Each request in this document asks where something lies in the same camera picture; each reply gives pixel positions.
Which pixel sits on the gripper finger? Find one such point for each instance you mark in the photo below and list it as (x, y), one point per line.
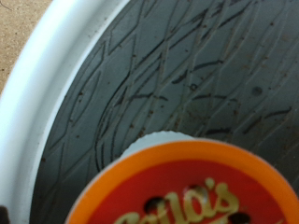
(3, 216)

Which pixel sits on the white two-tier turntable rack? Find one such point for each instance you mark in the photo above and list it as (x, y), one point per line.
(187, 62)

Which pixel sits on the orange red coffee pod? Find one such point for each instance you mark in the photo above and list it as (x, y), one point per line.
(187, 177)

